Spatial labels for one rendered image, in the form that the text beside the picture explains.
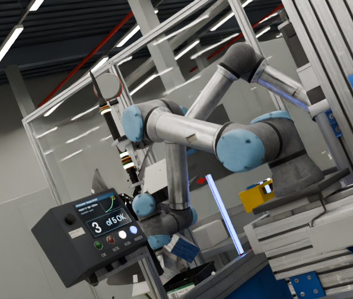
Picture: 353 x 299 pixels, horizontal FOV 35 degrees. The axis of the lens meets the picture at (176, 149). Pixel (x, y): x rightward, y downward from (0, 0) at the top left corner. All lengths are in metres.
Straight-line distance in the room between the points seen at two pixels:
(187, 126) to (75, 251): 0.49
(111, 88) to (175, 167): 1.28
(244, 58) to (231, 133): 0.65
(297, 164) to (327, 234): 0.25
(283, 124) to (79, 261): 0.67
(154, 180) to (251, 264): 0.83
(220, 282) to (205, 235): 0.90
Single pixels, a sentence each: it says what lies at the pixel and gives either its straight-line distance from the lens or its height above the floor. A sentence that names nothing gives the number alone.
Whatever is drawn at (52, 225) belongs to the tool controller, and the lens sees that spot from 1.49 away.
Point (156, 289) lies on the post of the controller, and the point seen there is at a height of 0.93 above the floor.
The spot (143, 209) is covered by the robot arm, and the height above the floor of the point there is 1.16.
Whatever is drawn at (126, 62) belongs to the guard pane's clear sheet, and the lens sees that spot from 3.22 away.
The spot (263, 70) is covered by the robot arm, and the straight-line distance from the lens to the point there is 2.20.
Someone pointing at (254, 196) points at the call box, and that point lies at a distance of 2.31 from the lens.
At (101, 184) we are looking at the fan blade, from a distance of 2.58.
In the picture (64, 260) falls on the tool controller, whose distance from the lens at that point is 1.49.
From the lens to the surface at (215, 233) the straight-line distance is 2.87.
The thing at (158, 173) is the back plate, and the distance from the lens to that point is 2.76.
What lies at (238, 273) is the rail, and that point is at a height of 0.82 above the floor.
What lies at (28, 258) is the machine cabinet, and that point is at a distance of 7.87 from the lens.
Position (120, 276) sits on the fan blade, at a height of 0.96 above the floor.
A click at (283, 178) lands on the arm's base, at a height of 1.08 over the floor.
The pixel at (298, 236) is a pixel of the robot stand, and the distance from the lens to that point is 1.62.
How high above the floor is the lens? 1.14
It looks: 5 degrees up
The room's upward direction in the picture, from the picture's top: 23 degrees counter-clockwise
